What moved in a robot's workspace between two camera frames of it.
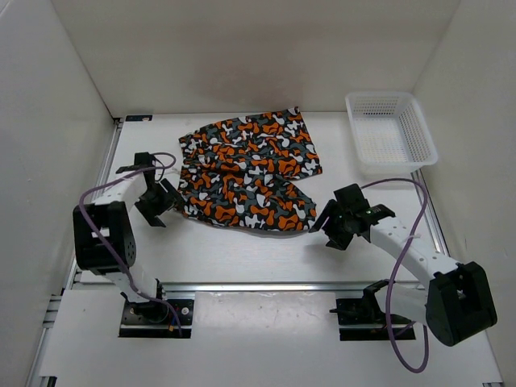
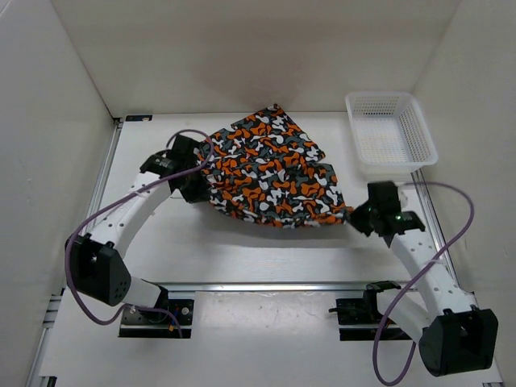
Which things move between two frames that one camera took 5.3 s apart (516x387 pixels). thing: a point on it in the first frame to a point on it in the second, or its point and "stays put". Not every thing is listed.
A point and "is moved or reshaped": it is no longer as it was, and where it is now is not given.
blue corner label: x=141 y=118 stays put
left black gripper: x=171 y=197 to x=199 y=193
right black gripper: x=339 y=241 to x=355 y=218
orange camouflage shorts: x=244 y=172 is moved or reshaped
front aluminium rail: x=251 y=287 stays put
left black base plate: x=156 y=319 stays put
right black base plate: x=356 y=322 stays put
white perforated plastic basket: x=392 y=133 stays put
